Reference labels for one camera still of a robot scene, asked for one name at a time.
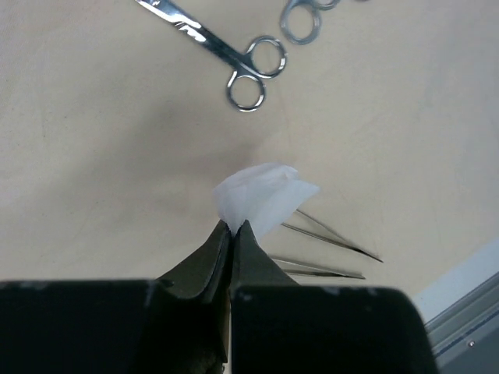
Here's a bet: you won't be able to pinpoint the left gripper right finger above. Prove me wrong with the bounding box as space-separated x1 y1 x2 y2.
231 222 437 373

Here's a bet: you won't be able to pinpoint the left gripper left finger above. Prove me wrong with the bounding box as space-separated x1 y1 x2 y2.
1 223 232 373

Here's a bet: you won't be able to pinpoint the white gauze pad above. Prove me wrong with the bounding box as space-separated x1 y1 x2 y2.
213 163 320 239

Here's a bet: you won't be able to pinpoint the steel tweezers left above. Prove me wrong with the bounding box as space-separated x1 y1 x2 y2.
271 256 366 280

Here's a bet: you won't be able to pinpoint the steel tweezers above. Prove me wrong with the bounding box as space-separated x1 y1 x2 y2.
281 209 384 263
271 256 366 280

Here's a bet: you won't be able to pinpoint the steel tweezers middle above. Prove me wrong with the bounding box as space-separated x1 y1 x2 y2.
281 209 384 263

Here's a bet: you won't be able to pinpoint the beige cloth mat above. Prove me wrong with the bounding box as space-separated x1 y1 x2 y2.
1 1 498 301

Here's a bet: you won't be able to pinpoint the small steel scissors left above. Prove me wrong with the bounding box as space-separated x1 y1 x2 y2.
138 1 288 112

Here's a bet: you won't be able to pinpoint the small steel scissors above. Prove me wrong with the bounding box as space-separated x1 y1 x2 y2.
280 0 340 45
138 1 288 112

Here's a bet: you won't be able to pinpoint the small steel scissors middle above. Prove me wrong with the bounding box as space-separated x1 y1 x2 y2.
280 0 340 45

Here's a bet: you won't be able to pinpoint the aluminium front rail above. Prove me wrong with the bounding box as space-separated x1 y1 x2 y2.
426 274 499 374

